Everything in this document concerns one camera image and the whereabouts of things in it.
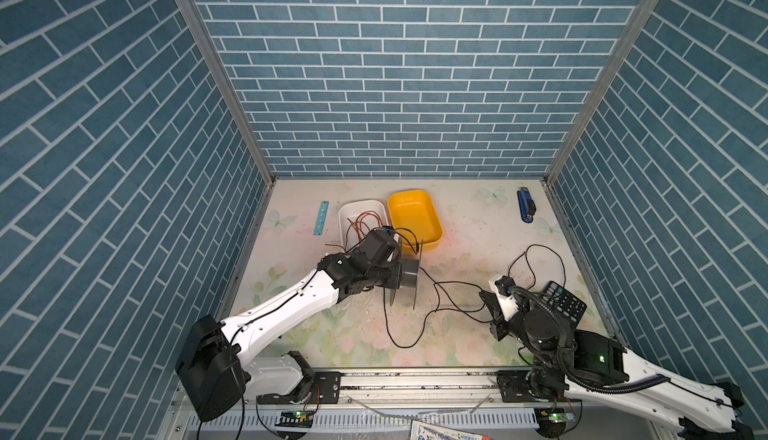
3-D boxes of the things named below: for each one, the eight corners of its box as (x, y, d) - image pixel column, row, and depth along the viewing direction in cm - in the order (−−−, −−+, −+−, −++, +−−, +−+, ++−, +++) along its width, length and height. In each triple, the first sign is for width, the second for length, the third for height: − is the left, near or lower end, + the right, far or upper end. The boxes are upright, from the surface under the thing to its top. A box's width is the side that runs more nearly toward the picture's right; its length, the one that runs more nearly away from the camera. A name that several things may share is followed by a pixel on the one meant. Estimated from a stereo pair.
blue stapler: (522, 222, 111) (527, 214, 107) (513, 193, 120) (516, 184, 116) (534, 222, 111) (539, 214, 107) (523, 193, 120) (528, 184, 116)
